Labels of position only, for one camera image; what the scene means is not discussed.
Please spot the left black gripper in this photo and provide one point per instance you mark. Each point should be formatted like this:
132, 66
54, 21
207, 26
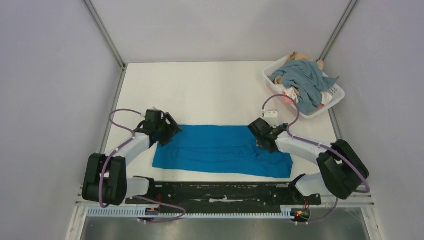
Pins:
172, 129

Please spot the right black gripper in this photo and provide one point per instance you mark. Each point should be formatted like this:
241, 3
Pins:
261, 133

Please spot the blue t-shirt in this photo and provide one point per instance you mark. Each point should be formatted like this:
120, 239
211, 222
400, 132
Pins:
227, 149

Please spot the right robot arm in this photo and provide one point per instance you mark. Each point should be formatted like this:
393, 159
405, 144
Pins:
341, 171

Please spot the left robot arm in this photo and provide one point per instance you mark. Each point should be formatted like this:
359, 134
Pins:
106, 181

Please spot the pink t-shirt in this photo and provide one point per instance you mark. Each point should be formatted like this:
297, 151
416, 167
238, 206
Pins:
288, 100

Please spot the grey-blue t-shirt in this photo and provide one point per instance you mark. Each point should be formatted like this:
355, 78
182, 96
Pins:
308, 79

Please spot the white t-shirt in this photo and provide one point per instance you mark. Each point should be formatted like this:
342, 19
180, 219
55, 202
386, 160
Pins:
326, 97

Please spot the beige t-shirt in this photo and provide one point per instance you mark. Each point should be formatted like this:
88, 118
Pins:
297, 56

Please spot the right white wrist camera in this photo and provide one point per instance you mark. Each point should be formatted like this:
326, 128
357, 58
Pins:
271, 117

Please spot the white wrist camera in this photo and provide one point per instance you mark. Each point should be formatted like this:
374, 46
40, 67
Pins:
152, 112
271, 117

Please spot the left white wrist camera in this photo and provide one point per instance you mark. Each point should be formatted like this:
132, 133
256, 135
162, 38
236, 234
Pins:
152, 112

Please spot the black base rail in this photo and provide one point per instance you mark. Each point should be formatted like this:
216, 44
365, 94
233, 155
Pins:
229, 197

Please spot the white cable duct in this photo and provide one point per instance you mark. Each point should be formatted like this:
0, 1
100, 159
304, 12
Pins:
140, 212

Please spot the aluminium frame right post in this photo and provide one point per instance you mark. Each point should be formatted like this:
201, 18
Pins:
338, 28

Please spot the aluminium frame post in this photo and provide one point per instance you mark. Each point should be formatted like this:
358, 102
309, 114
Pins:
113, 97
338, 28

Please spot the aluminium frame left post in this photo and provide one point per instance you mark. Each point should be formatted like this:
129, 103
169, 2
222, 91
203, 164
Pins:
113, 97

